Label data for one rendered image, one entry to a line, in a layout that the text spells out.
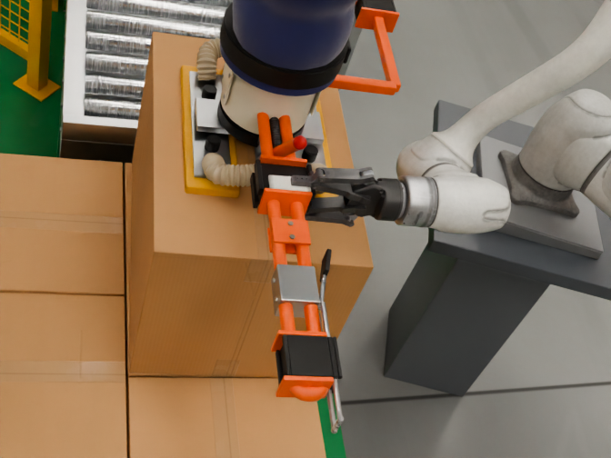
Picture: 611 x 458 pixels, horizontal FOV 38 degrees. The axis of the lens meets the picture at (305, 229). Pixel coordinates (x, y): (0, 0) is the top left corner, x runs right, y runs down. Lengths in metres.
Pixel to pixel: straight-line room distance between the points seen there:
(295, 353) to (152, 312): 0.47
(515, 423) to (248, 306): 1.30
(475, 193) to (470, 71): 2.31
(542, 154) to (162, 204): 0.92
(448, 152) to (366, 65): 1.99
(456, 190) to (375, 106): 1.93
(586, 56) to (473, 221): 0.34
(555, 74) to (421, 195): 0.32
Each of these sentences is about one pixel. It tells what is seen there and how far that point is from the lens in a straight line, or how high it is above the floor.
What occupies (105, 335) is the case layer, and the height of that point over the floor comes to 0.54.
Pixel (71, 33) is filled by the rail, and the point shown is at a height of 0.60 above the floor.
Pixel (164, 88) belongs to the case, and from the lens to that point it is 1.84.
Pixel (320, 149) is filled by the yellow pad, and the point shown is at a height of 0.98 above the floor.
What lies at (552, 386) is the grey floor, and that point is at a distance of 2.94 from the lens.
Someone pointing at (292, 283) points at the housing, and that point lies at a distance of 1.37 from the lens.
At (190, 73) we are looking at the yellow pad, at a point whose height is 0.98.
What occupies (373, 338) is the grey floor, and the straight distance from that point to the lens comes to 2.76.
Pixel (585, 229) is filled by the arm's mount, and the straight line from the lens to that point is 2.22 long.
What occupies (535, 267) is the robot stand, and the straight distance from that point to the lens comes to 2.10.
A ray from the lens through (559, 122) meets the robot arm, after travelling 2.09.
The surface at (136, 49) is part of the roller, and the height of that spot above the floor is 0.53.
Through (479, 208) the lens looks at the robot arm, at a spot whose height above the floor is 1.12.
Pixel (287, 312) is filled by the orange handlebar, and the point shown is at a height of 1.09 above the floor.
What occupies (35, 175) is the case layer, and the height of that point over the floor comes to 0.54.
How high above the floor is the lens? 2.16
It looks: 47 degrees down
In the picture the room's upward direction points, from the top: 22 degrees clockwise
